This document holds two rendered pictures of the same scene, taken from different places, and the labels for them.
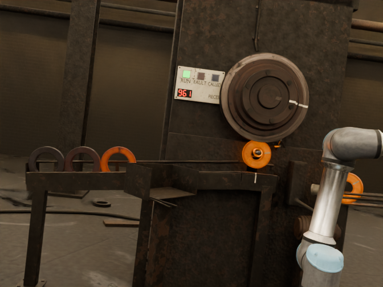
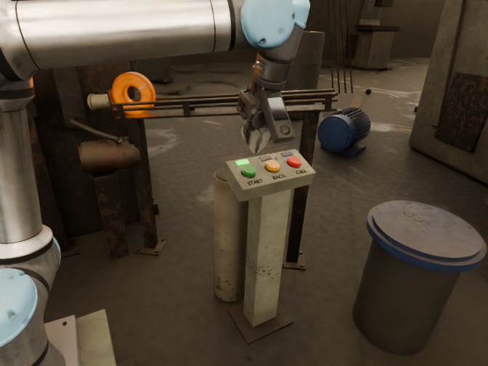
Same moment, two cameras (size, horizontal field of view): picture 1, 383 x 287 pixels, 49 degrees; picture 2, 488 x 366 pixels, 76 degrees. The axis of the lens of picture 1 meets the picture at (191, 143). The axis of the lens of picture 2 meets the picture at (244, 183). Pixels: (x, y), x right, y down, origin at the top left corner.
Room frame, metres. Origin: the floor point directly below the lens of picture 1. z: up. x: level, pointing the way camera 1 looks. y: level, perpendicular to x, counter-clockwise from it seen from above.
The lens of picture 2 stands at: (0.88, -0.69, 0.96)
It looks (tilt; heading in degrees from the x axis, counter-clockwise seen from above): 27 degrees down; 335
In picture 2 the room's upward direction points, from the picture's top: 2 degrees clockwise
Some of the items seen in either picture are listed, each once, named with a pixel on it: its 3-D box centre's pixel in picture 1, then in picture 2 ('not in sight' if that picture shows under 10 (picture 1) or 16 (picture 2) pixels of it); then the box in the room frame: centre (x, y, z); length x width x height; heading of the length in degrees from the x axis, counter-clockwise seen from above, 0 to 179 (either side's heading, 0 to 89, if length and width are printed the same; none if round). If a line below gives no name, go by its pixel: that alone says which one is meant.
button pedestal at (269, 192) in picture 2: not in sight; (265, 250); (1.57, -1.09, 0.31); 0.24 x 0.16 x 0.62; 95
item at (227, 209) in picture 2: not in sight; (231, 237); (1.72, -1.04, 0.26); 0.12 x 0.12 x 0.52
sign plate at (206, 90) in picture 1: (199, 85); not in sight; (2.32, -0.01, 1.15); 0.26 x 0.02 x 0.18; 95
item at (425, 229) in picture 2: not in sight; (404, 278); (1.36, -1.52, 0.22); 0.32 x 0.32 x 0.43
